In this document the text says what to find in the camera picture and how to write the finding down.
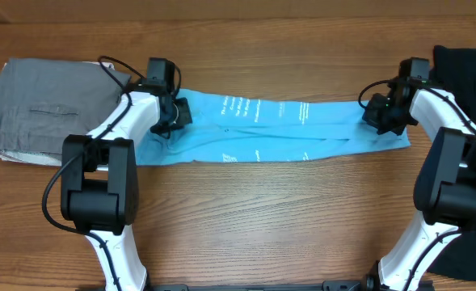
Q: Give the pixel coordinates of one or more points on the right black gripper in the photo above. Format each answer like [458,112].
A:
[368,115]

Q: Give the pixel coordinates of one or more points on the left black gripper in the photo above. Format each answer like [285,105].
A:
[184,115]

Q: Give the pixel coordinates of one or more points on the light blue printed t-shirt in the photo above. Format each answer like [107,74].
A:
[231,129]

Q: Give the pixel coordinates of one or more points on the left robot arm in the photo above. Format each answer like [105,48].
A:
[98,173]

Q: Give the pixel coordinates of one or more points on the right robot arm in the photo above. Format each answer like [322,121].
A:
[445,190]

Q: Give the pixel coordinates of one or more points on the black polo shirt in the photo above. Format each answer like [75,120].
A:
[455,69]

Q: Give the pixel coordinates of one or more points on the folded grey trousers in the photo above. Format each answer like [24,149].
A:
[44,101]

